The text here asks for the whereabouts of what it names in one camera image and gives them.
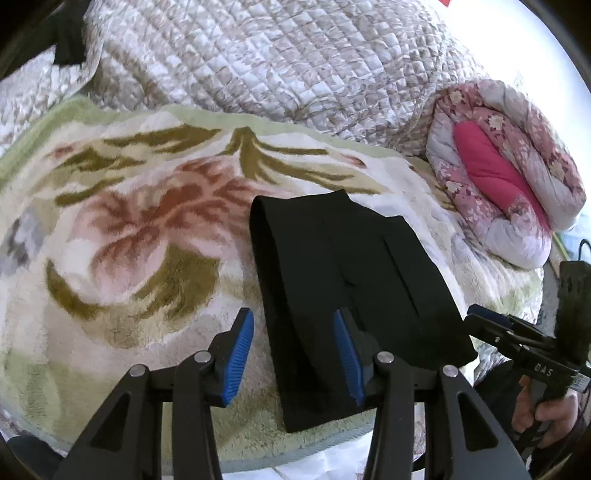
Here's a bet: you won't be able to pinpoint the white quilted floral bedspread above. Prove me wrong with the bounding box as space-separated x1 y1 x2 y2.
0 0 490 160

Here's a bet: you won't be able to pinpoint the dark cloth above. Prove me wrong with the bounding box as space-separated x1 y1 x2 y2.
50 0 95 66

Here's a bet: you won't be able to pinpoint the black pants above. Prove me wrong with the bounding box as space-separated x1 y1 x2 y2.
248 189 478 433

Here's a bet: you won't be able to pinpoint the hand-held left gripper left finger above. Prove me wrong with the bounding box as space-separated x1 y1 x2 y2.
53 307 256 480

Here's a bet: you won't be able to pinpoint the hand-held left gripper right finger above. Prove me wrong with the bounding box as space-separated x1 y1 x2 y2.
332 308 533 480

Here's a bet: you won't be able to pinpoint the person's right hand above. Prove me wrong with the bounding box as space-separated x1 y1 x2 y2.
512 375 581 435

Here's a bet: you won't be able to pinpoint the floral fleece blanket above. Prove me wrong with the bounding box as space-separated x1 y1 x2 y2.
0 95 544 464

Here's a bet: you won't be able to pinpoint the pink floral comforter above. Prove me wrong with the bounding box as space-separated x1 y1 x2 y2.
425 78 588 271

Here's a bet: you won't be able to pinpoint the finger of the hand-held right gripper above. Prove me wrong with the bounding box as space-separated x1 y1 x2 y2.
468 304 557 344
464 314 529 361

